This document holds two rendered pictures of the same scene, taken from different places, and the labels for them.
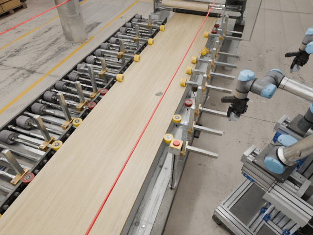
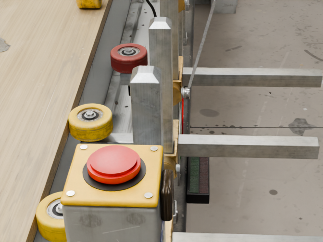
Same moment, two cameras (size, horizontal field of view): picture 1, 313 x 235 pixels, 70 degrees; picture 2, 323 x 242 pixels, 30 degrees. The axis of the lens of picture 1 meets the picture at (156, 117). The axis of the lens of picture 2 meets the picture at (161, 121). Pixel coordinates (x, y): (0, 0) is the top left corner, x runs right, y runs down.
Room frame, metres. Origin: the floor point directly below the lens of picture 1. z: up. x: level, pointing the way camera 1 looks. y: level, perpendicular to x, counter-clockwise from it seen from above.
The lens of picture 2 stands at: (0.55, -0.06, 1.50)
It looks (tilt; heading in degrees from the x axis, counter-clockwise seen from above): 34 degrees down; 344
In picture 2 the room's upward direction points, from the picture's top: 1 degrees counter-clockwise
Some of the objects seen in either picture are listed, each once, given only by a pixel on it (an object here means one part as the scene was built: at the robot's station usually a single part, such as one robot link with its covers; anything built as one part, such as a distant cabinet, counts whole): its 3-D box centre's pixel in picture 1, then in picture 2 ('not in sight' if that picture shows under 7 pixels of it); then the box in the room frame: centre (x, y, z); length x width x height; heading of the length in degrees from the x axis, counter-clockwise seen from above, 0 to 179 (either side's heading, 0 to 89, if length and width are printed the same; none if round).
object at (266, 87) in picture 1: (264, 87); not in sight; (0.96, -0.56, 1.61); 0.11 x 0.11 x 0.08; 48
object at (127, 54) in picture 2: (187, 106); (130, 72); (1.69, -0.31, 0.85); 0.08 x 0.08 x 0.11
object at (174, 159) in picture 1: (173, 169); not in sight; (0.90, -0.12, 0.93); 0.05 x 0.04 x 0.45; 160
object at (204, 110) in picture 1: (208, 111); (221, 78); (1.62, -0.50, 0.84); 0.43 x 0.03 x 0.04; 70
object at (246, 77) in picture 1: (245, 81); not in sight; (1.01, -0.48, 1.62); 0.09 x 0.08 x 0.11; 48
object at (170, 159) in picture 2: (190, 127); (164, 150); (1.40, -0.31, 0.84); 0.13 x 0.06 x 0.05; 160
